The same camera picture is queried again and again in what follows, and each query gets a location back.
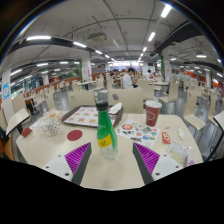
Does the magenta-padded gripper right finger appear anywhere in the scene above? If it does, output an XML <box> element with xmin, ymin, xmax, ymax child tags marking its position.
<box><xmin>132</xmin><ymin>142</ymin><xmax>184</xmax><ymax>186</ymax></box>

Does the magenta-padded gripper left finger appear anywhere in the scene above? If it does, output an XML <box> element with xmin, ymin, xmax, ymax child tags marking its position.
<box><xmin>41</xmin><ymin>142</ymin><xmax>93</xmax><ymax>186</ymax></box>

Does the flat round red coaster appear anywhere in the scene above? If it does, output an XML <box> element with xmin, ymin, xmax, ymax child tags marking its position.
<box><xmin>66</xmin><ymin>129</ymin><xmax>83</xmax><ymax>142</ymax></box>

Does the small red sauce packet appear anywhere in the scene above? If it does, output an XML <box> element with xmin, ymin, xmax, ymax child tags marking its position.
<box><xmin>161</xmin><ymin>131</ymin><xmax>172</xmax><ymax>145</ymax></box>

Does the colourful printed paper sheet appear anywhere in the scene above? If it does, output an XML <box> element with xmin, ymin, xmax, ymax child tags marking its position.
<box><xmin>115</xmin><ymin>119</ymin><xmax>161</xmax><ymax>149</ymax></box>

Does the clear plastic wrapper bag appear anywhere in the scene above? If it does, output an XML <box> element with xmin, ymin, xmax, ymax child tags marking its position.
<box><xmin>166</xmin><ymin>140</ymin><xmax>193</xmax><ymax>167</ymax></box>

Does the green plastic drink bottle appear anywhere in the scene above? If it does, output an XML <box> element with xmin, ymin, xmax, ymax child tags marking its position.
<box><xmin>95</xmin><ymin>100</ymin><xmax>119</xmax><ymax>161</ymax></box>

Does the white dotted mug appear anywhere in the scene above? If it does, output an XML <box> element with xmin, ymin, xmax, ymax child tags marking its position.
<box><xmin>40</xmin><ymin>117</ymin><xmax>62</xmax><ymax>136</ymax></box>

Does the small white packet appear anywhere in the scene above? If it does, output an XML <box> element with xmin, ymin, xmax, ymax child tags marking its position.
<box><xmin>177</xmin><ymin>128</ymin><xmax>187</xmax><ymax>140</ymax></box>

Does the dark food tray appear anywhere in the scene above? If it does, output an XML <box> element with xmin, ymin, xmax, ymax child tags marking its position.
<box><xmin>61</xmin><ymin>105</ymin><xmax>125</xmax><ymax>128</ymax></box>

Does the red paper cup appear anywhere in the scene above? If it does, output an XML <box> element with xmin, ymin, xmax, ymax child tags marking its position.
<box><xmin>144</xmin><ymin>100</ymin><xmax>163</xmax><ymax>127</ymax></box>

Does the beige chair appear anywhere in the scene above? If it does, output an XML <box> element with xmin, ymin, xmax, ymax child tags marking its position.
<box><xmin>67</xmin><ymin>89</ymin><xmax>97</xmax><ymax>111</ymax></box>
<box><xmin>108</xmin><ymin>87</ymin><xmax>145</xmax><ymax>115</ymax></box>
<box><xmin>182</xmin><ymin>94</ymin><xmax>208</xmax><ymax>132</ymax></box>

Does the crumpled white napkin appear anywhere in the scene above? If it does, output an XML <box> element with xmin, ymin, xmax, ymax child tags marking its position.
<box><xmin>108</xmin><ymin>102</ymin><xmax>123</xmax><ymax>115</ymax></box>

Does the person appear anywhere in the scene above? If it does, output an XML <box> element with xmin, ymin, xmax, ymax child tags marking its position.
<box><xmin>122</xmin><ymin>67</ymin><xmax>139</xmax><ymax>90</ymax></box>

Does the group of ceiling lights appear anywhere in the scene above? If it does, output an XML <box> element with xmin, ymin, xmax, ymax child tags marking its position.
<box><xmin>9</xmin><ymin>3</ymin><xmax>224</xmax><ymax>78</ymax></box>

